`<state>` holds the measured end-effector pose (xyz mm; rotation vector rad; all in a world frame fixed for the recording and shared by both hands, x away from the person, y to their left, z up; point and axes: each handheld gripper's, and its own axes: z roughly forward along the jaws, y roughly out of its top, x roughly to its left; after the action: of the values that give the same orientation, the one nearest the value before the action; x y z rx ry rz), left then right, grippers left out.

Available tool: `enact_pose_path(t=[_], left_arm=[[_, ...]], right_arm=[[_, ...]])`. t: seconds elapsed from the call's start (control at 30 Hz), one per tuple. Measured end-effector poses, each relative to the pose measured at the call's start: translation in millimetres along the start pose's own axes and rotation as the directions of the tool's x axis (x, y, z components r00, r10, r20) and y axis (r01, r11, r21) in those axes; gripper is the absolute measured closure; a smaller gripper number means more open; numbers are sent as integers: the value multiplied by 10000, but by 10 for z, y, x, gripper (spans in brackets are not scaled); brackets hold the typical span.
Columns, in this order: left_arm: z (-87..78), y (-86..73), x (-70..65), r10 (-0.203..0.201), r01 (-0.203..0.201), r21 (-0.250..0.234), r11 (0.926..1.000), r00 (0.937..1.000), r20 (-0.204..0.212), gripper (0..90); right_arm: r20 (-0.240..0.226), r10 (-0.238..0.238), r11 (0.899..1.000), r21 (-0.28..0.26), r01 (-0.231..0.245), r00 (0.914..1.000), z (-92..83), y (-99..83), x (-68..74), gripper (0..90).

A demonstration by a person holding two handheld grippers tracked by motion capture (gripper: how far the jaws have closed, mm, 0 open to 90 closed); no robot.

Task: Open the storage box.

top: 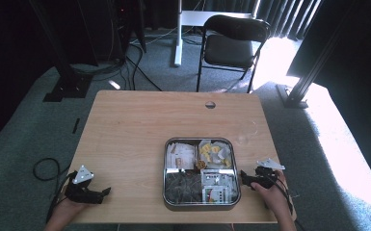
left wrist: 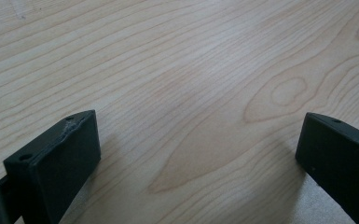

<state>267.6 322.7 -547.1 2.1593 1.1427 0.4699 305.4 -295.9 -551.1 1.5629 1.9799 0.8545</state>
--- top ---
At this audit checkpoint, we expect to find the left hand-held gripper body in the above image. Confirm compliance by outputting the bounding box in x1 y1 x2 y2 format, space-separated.
65 165 105 205

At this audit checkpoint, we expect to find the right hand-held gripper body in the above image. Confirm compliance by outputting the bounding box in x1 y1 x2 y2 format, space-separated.
252 157 286 190

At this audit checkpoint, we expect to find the clear glass cup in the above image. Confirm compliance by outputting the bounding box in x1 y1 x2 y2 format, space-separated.
235 119 258 145

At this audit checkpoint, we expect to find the pile of yellow-tag tea bags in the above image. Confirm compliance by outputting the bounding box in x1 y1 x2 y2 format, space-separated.
198 139 233 169

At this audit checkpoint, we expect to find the clear lid with gold knob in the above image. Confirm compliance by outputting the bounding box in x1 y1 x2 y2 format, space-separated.
163 137 241 206

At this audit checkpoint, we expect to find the dark square tea box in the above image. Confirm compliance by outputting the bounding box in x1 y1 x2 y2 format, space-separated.
162 137 242 212

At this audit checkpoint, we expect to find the person's right hand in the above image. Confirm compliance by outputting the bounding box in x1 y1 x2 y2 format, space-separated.
251 170 293 216

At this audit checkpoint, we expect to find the person's left hand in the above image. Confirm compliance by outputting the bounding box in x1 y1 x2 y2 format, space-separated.
53 195 92 222

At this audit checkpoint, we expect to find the pile of green-print white packets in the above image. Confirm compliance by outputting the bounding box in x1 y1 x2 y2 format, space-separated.
201 168 240 204

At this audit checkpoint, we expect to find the pile of dark tea bags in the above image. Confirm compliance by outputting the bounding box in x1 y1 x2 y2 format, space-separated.
165 170 203 205

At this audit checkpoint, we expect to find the black tape strip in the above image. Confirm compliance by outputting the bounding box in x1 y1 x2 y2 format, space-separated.
71 117 81 135

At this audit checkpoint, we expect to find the pile of white tea packets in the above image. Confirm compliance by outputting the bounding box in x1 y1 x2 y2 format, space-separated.
166 142 197 170

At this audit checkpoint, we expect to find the black metal profile stand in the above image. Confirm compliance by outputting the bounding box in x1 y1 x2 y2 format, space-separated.
276 9 358 110

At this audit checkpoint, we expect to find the black floor stand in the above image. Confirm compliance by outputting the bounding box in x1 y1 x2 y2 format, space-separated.
28 0 94 103

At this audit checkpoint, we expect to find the black folding chair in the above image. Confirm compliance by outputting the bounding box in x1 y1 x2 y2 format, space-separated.
196 13 272 94

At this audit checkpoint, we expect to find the black equipment rack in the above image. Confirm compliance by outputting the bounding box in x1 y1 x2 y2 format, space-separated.
76 0 147 64

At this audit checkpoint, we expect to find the grey curtain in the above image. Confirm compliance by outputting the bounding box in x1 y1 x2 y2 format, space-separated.
201 0 323 41

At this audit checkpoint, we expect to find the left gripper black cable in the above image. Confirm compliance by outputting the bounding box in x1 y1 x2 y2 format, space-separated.
45 171 78 224

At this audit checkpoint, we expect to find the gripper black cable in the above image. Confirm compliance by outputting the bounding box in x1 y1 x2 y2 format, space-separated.
45 171 78 224
268 174 306 231

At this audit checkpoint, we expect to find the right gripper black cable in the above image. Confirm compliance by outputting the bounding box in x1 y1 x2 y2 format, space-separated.
268 174 306 231

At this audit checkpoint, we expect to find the black cable loop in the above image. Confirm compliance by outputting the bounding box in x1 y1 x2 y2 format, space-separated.
32 157 72 182

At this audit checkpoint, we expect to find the bundle of floor cables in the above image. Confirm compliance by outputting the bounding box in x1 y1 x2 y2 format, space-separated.
70 25 203 92

